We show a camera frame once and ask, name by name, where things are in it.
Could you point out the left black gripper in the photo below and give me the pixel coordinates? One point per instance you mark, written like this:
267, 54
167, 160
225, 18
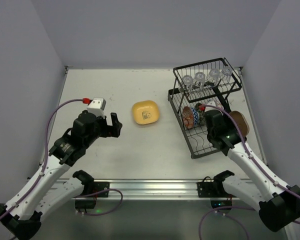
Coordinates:
108, 128

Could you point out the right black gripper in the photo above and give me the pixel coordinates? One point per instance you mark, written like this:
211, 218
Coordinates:
211, 118

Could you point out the brown square panda plate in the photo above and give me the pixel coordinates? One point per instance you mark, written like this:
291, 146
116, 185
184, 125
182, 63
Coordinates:
241, 122

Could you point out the yellow square panda plate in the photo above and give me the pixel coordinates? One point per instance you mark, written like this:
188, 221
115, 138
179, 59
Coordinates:
145, 112

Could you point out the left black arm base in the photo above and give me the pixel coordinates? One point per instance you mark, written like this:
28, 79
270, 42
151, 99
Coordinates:
91, 201

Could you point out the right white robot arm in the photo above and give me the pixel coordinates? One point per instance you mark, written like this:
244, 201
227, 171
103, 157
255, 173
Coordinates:
277, 203

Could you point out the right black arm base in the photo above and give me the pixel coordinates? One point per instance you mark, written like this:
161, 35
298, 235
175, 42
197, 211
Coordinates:
212, 190

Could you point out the dark green small bowl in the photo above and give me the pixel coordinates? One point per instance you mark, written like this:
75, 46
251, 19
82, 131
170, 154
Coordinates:
200, 109

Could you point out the clear glass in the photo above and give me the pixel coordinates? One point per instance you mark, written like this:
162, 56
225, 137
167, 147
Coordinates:
226, 74
213, 77
187, 83
199, 80

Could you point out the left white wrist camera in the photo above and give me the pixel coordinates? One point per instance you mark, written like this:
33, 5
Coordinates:
97, 107

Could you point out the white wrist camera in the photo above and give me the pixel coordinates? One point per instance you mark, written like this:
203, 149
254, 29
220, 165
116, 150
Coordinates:
211, 103
97, 107

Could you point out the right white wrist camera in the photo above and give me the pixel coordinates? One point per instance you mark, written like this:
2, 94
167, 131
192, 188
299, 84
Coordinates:
211, 103

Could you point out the black wire dish rack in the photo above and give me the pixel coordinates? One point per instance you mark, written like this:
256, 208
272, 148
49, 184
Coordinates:
196, 137

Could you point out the aluminium mounting rail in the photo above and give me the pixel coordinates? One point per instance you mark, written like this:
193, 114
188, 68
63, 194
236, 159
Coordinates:
161, 189

